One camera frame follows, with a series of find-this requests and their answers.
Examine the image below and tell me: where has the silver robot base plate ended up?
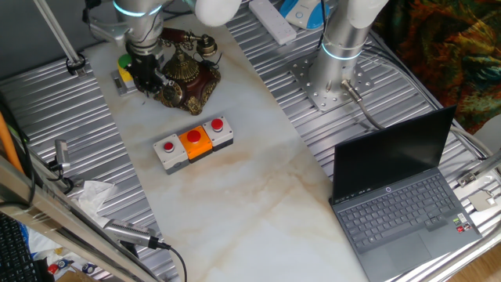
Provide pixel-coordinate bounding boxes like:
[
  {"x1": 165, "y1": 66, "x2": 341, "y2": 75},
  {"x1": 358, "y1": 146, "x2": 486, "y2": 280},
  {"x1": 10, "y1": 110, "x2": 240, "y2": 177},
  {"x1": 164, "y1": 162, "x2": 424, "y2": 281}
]
[{"x1": 288, "y1": 52, "x2": 375, "y2": 114}]

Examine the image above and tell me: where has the antique brown rotary telephone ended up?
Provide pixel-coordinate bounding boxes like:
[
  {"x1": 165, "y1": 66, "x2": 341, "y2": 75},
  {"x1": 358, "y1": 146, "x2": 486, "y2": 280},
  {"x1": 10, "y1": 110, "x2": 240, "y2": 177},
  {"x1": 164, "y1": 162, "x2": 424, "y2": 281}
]
[{"x1": 159, "y1": 26, "x2": 219, "y2": 60}]

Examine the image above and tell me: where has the white power strip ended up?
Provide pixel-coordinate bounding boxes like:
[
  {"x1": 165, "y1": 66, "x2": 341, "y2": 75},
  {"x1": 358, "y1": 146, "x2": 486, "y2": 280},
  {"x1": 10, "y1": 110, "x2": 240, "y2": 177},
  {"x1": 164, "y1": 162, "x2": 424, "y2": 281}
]
[{"x1": 248, "y1": 0, "x2": 298, "y2": 46}]

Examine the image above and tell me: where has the grey box flat red button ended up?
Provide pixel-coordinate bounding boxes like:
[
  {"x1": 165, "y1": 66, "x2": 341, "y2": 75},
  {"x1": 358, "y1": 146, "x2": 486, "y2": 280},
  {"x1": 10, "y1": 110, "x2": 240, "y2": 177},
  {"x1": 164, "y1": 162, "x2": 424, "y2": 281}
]
[{"x1": 152, "y1": 133, "x2": 191, "y2": 175}]

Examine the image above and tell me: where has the orange box red mushroom button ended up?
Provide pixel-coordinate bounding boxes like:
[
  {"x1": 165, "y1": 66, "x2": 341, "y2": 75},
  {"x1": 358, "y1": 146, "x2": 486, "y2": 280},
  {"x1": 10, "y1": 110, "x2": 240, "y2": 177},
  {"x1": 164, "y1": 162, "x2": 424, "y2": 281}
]
[{"x1": 178, "y1": 125, "x2": 214, "y2": 164}]

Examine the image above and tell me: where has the dark grey laptop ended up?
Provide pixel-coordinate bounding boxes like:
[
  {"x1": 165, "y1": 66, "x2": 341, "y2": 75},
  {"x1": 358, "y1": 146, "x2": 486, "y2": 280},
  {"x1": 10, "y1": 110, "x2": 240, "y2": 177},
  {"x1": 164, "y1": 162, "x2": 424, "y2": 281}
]
[{"x1": 328, "y1": 104, "x2": 484, "y2": 282}]

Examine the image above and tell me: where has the small red blue toy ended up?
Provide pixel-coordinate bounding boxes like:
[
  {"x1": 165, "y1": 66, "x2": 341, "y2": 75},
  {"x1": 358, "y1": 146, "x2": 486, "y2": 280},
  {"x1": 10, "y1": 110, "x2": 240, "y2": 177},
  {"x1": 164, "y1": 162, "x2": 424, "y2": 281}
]
[{"x1": 46, "y1": 258, "x2": 75, "y2": 276}]

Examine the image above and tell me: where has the black camera cable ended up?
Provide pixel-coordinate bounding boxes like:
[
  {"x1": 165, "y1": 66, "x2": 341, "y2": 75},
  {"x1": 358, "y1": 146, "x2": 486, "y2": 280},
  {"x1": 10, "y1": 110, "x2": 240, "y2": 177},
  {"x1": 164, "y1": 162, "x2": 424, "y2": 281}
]
[{"x1": 156, "y1": 241, "x2": 189, "y2": 282}]

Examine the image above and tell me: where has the black keyboard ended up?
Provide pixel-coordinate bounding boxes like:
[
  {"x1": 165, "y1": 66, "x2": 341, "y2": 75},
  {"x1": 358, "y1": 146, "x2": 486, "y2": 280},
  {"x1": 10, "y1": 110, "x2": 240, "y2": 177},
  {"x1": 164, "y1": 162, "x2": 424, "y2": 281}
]
[{"x1": 0, "y1": 213, "x2": 45, "y2": 282}]

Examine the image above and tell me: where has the white round chair back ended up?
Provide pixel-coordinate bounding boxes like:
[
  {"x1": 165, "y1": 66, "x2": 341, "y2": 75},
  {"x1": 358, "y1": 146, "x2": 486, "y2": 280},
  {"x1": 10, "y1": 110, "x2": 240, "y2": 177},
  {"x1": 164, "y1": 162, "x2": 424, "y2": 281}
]
[{"x1": 470, "y1": 113, "x2": 501, "y2": 157}]

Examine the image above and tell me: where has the thin black phone line cord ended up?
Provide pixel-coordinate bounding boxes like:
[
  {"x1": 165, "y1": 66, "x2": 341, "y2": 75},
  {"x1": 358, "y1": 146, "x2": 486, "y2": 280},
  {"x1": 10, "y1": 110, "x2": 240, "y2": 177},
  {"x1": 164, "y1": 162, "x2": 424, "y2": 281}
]
[{"x1": 202, "y1": 52, "x2": 224, "y2": 72}]

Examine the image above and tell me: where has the small silver camera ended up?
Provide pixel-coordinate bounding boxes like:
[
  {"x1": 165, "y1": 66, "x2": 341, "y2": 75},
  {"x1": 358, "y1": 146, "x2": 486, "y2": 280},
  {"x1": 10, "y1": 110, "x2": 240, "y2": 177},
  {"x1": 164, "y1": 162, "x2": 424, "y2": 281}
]
[{"x1": 52, "y1": 138, "x2": 73, "y2": 173}]

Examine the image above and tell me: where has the small metal plate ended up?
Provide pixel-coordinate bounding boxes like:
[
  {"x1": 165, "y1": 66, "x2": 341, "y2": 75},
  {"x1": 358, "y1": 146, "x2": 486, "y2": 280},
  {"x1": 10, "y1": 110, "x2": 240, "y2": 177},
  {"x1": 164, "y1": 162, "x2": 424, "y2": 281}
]
[{"x1": 467, "y1": 189, "x2": 499, "y2": 213}]

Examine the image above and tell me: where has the brown cardboard box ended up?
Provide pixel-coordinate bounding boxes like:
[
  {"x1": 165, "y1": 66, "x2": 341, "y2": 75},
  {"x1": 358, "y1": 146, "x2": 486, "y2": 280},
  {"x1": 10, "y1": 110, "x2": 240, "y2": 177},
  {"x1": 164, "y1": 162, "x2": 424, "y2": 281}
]
[{"x1": 56, "y1": 268, "x2": 99, "y2": 282}]

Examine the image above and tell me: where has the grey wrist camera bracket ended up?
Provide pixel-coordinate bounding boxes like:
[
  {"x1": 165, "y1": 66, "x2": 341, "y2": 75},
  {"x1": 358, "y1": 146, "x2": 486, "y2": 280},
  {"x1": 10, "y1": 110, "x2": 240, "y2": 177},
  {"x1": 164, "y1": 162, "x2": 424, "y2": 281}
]
[{"x1": 86, "y1": 17, "x2": 131, "y2": 49}]

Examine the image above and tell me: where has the grey box red mushroom button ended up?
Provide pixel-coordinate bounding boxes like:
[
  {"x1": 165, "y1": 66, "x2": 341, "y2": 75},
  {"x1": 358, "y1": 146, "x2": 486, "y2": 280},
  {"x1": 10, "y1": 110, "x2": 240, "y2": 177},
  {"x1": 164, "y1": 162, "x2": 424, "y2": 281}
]
[{"x1": 201, "y1": 115, "x2": 235, "y2": 153}]

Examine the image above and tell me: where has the yellow box green dome button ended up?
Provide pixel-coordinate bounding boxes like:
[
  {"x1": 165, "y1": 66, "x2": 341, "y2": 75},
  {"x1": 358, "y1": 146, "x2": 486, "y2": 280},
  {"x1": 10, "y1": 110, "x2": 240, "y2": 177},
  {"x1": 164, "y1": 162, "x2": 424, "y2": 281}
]
[{"x1": 117, "y1": 52, "x2": 137, "y2": 89}]

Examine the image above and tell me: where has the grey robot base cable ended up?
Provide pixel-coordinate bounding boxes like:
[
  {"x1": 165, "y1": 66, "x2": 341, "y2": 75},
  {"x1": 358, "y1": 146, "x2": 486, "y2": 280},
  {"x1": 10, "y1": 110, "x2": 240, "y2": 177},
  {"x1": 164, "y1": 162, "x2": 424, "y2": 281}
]
[{"x1": 340, "y1": 78, "x2": 495, "y2": 158}]

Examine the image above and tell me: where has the silver ribbed camera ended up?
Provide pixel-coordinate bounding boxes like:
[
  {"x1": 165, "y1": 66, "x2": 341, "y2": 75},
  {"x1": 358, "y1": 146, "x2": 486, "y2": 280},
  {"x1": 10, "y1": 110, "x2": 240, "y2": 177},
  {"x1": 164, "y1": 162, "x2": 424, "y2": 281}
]
[{"x1": 101, "y1": 218, "x2": 172, "y2": 251}]

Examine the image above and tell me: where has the white crumpled tissue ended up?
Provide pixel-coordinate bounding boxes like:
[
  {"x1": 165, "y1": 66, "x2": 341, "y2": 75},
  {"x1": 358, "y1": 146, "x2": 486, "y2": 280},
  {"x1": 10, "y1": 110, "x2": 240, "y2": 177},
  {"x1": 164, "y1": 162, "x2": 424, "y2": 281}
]
[{"x1": 69, "y1": 179, "x2": 117, "y2": 229}]

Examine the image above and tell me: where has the aluminium frame beam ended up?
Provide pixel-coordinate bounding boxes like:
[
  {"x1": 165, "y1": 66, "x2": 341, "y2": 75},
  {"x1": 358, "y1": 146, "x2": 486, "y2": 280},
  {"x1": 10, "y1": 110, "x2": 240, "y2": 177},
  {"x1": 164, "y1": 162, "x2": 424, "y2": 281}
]
[{"x1": 0, "y1": 154, "x2": 164, "y2": 282}]

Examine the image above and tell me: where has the brown brass rotary phone base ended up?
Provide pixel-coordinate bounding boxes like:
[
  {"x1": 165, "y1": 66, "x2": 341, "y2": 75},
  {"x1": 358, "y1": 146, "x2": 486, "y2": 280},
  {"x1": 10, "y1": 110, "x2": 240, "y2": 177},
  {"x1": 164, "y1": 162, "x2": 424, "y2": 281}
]
[{"x1": 151, "y1": 46, "x2": 222, "y2": 117}]

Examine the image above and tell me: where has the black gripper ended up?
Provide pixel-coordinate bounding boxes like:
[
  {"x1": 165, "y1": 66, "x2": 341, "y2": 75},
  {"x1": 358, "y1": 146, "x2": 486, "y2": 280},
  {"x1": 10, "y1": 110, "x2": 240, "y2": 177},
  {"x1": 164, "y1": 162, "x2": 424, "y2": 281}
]
[{"x1": 125, "y1": 42, "x2": 170, "y2": 97}]

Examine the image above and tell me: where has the aluminium bar clamp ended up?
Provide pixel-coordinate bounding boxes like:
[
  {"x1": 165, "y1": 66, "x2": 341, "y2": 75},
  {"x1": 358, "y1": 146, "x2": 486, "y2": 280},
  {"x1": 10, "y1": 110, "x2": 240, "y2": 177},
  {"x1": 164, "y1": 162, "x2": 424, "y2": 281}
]
[{"x1": 456, "y1": 150, "x2": 501, "y2": 189}]

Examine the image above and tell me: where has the blue white rounded device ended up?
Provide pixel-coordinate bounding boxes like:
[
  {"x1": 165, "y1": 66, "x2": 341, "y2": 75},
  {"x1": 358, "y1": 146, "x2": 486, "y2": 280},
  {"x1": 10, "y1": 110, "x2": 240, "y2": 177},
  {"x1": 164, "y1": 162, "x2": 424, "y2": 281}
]
[{"x1": 279, "y1": 0, "x2": 332, "y2": 31}]

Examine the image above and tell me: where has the colourful patterned cloth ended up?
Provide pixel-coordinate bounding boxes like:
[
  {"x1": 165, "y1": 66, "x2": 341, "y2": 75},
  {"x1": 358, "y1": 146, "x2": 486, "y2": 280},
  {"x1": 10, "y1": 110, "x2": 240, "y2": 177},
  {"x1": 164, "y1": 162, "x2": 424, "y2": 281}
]
[{"x1": 370, "y1": 0, "x2": 501, "y2": 135}]

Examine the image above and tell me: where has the white tripod pole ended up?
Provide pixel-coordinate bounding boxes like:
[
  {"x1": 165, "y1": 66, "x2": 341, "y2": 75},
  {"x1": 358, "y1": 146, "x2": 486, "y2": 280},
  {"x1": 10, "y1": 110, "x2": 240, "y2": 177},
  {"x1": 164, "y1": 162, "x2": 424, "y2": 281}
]
[{"x1": 32, "y1": 0, "x2": 88, "y2": 78}]

